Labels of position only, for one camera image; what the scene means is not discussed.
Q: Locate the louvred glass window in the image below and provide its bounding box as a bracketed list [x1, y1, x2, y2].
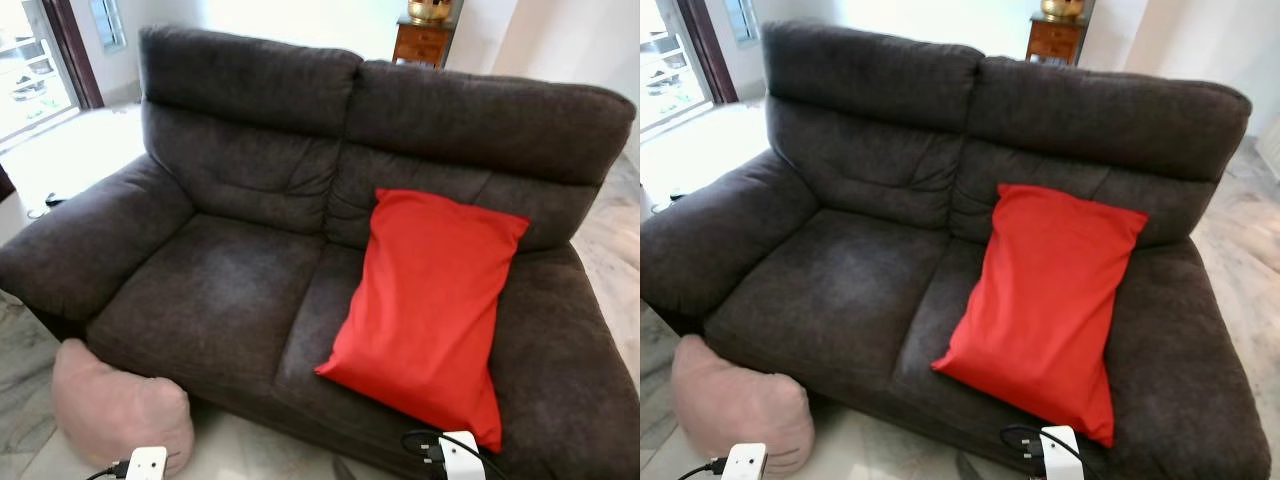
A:
[88, 0, 128, 53]
[725, 0, 761, 46]

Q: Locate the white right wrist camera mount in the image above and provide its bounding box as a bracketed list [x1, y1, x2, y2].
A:
[439, 430, 487, 480]
[1040, 425, 1085, 480]

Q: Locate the red pillow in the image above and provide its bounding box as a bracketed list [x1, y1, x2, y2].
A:
[314, 187, 532, 454]
[931, 183, 1150, 449]

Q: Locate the brown door frame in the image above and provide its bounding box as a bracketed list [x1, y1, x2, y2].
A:
[676, 0, 743, 106]
[38, 0, 107, 111]

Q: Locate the two-seat grey-brown fabric sofa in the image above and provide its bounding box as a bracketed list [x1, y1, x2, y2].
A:
[0, 25, 641, 480]
[640, 20, 1273, 480]

